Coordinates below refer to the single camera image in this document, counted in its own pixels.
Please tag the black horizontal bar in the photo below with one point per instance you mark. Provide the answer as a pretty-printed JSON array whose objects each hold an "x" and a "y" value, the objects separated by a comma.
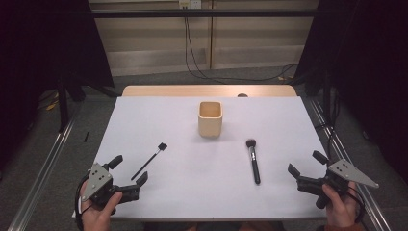
[{"x": 198, "y": 13}]

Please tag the white table mat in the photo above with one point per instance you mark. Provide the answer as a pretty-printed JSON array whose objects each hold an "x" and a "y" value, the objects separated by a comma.
[{"x": 198, "y": 179}]

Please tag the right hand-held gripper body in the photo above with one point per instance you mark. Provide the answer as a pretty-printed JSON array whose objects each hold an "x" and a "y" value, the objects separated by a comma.
[{"x": 348, "y": 171}]

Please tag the black curtain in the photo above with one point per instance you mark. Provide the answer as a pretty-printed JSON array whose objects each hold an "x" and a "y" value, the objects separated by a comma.
[
  {"x": 41, "y": 57},
  {"x": 369, "y": 64}
]

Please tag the beige square cup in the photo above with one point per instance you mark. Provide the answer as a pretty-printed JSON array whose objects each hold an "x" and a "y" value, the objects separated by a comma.
[{"x": 210, "y": 126}]

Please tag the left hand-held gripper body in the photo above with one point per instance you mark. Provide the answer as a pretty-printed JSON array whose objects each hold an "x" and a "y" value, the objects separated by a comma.
[{"x": 97, "y": 179}]

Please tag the thin black flat-head brush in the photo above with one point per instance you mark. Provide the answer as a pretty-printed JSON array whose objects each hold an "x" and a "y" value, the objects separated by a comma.
[{"x": 148, "y": 162}]

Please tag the black round makeup brush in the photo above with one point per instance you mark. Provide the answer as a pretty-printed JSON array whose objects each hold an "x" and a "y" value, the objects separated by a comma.
[{"x": 254, "y": 162}]

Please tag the person's left hand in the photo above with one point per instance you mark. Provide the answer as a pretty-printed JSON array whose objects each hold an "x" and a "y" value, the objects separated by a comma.
[{"x": 96, "y": 219}]

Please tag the person's right hand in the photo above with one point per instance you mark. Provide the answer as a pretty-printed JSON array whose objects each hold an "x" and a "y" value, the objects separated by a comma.
[{"x": 341, "y": 210}]

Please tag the small black floor piece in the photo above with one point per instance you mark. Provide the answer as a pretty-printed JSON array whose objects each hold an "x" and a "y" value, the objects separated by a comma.
[{"x": 86, "y": 136}]

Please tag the metal floor rail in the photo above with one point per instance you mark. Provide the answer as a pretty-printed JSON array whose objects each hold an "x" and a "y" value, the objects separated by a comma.
[
  {"x": 349, "y": 160},
  {"x": 45, "y": 170}
]

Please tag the white wall socket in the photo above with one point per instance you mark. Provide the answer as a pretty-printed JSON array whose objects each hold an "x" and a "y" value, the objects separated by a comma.
[{"x": 190, "y": 3}]

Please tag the black metal stand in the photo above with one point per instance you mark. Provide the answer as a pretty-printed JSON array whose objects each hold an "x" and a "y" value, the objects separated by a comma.
[{"x": 63, "y": 106}]

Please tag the wooden table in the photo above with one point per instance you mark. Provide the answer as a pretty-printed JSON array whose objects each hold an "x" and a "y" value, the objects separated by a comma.
[{"x": 192, "y": 90}]

